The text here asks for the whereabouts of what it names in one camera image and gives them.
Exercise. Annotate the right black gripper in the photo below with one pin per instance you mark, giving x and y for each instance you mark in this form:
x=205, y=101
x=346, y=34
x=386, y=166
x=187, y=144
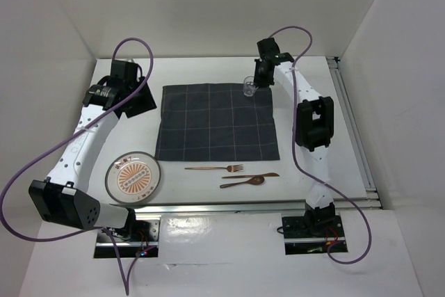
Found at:
x=260, y=82

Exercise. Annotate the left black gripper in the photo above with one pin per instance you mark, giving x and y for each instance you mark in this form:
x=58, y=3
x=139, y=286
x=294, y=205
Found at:
x=147, y=103

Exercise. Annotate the clear drinking glass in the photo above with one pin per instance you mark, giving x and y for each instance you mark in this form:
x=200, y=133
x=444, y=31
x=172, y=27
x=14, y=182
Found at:
x=249, y=87

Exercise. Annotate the dark grey checked cloth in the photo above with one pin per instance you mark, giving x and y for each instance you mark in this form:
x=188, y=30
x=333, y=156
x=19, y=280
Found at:
x=216, y=122

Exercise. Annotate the copper fork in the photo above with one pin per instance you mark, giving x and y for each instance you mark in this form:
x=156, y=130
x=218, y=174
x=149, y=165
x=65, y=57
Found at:
x=229, y=168

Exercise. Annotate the orange sunburst plate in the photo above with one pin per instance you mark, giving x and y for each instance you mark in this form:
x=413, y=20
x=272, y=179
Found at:
x=133, y=178

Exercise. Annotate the copper knife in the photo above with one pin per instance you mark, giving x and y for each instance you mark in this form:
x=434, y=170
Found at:
x=270, y=174

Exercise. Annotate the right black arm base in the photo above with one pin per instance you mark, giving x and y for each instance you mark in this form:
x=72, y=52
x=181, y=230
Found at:
x=302, y=239

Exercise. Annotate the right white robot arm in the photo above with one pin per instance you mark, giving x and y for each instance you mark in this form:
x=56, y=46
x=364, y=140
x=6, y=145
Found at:
x=313, y=129

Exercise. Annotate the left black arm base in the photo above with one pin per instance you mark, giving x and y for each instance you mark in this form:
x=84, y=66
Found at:
x=143, y=241

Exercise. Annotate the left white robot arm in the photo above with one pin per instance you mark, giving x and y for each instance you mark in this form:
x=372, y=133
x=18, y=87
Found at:
x=62, y=197

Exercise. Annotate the copper spoon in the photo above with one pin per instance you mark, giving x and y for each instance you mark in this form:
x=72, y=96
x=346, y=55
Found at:
x=255, y=181

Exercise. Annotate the front aluminium rail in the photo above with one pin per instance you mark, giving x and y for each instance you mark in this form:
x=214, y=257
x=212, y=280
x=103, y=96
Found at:
x=266, y=207

